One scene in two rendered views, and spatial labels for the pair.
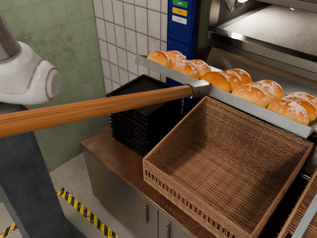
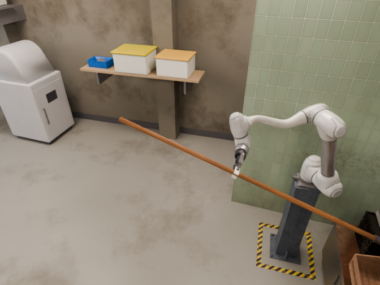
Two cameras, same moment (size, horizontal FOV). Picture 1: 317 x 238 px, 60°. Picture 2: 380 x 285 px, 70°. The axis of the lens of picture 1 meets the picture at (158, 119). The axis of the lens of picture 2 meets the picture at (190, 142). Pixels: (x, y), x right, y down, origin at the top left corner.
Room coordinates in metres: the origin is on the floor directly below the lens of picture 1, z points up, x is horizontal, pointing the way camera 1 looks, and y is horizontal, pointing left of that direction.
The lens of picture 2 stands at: (-0.85, -0.53, 2.67)
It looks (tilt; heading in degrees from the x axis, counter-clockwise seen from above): 35 degrees down; 65
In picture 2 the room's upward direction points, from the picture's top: straight up
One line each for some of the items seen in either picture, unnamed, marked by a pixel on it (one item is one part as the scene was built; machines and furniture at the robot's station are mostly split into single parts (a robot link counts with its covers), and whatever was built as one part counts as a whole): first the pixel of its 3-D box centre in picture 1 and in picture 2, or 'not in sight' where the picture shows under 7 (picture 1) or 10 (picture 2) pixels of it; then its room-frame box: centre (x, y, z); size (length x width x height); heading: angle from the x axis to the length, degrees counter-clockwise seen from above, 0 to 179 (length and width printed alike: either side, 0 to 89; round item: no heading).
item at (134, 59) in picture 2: not in sight; (135, 59); (0.07, 3.31, 1.44); 0.52 x 0.43 x 0.29; 140
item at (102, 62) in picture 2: not in sight; (100, 62); (-0.36, 3.67, 1.35); 0.32 x 0.22 x 0.11; 140
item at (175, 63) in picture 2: not in sight; (176, 63); (0.54, 2.92, 1.43); 0.49 x 0.41 x 0.27; 140
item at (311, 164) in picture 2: not in sight; (312, 168); (0.87, 0.66, 1.17); 0.18 x 0.16 x 0.22; 81
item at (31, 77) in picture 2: not in sight; (31, 92); (-1.47, 4.36, 0.78); 0.82 x 0.71 x 1.57; 140
